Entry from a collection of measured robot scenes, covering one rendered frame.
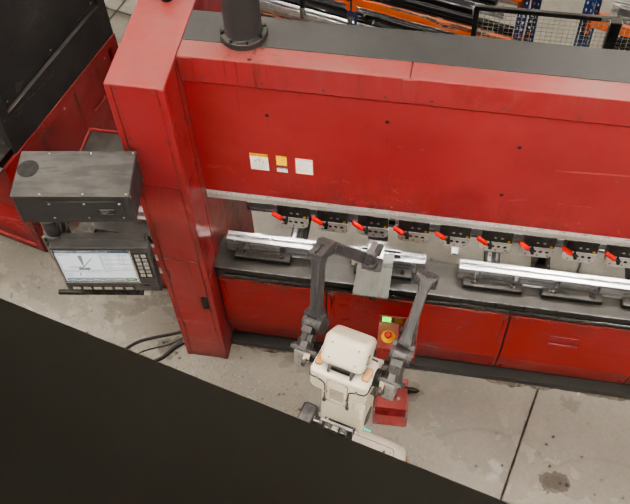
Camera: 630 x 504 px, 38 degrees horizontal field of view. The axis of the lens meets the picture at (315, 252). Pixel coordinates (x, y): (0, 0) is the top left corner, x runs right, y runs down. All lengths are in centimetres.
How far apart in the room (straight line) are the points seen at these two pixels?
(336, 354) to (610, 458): 202
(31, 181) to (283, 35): 121
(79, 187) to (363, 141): 122
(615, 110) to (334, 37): 115
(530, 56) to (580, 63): 20
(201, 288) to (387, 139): 146
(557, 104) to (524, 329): 160
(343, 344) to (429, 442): 146
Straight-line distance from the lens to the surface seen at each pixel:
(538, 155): 397
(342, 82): 372
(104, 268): 427
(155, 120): 385
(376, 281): 460
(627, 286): 482
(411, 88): 369
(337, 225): 450
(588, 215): 429
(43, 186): 396
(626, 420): 557
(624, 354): 514
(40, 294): 605
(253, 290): 497
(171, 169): 407
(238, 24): 372
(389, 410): 528
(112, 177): 390
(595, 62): 383
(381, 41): 380
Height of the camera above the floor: 489
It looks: 56 degrees down
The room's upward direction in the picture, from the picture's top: 3 degrees counter-clockwise
